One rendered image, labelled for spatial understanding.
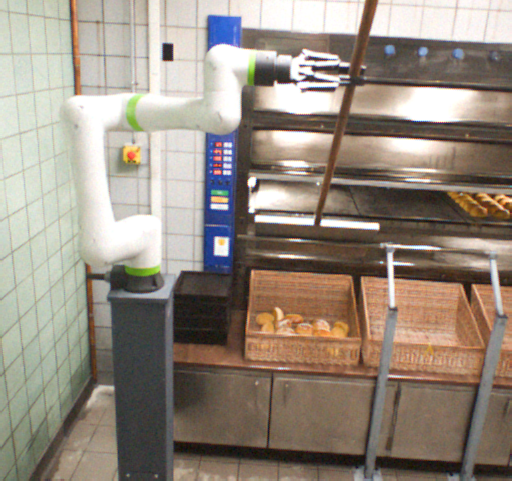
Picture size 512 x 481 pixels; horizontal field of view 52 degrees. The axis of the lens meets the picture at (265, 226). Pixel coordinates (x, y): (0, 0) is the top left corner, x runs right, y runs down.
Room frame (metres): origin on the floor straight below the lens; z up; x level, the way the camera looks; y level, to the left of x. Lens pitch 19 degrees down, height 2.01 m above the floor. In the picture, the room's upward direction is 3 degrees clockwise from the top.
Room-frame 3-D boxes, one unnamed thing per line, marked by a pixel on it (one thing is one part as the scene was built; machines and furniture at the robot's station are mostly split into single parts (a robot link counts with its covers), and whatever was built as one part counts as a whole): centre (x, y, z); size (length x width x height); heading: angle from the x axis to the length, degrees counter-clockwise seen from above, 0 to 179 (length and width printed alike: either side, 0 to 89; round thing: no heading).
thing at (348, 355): (2.44, -0.21, 0.72); 0.56 x 0.49 x 0.28; 90
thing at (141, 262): (1.68, 0.43, 1.36); 0.16 x 0.13 x 0.19; 141
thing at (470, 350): (2.42, -0.80, 0.72); 0.56 x 0.49 x 0.28; 87
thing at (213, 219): (3.65, 0.23, 1.07); 1.93 x 0.16 x 2.15; 179
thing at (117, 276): (1.68, 0.47, 1.23); 0.26 x 0.15 x 0.06; 92
